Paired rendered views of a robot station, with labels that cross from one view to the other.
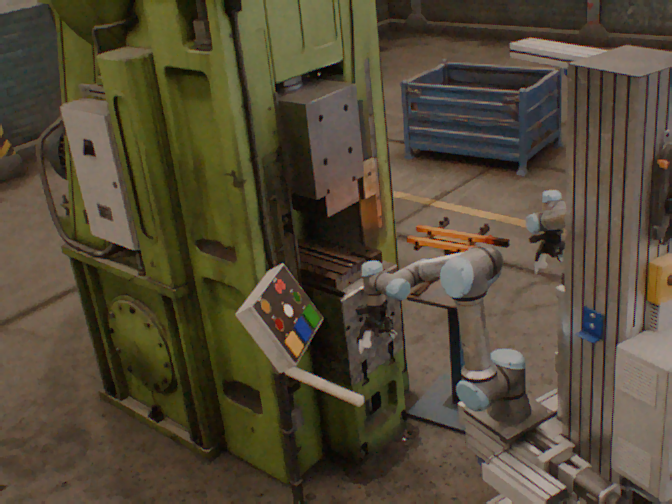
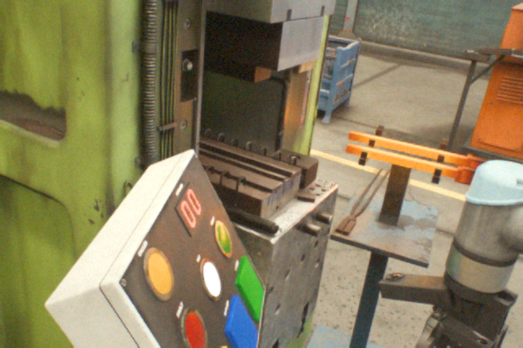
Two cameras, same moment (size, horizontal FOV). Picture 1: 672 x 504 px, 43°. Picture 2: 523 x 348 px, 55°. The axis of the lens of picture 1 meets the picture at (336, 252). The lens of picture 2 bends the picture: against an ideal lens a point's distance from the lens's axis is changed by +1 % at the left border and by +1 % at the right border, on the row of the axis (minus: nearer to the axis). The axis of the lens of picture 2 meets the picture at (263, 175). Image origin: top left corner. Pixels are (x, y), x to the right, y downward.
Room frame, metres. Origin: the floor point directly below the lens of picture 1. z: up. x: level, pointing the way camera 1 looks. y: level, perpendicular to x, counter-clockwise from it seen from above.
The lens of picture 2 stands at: (2.28, 0.31, 1.49)
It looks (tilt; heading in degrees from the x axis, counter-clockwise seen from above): 25 degrees down; 343
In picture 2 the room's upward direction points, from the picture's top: 7 degrees clockwise
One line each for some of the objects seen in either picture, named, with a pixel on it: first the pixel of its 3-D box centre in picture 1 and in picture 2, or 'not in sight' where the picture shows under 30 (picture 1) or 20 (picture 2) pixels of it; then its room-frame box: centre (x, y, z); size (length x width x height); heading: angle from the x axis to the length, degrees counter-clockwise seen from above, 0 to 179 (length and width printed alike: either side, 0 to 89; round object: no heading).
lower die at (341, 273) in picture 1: (315, 263); (211, 168); (3.44, 0.10, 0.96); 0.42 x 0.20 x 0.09; 45
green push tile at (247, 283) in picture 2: (310, 316); (248, 288); (2.88, 0.13, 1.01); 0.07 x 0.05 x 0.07; 160
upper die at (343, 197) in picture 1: (306, 189); (221, 25); (3.44, 0.10, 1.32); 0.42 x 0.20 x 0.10; 45
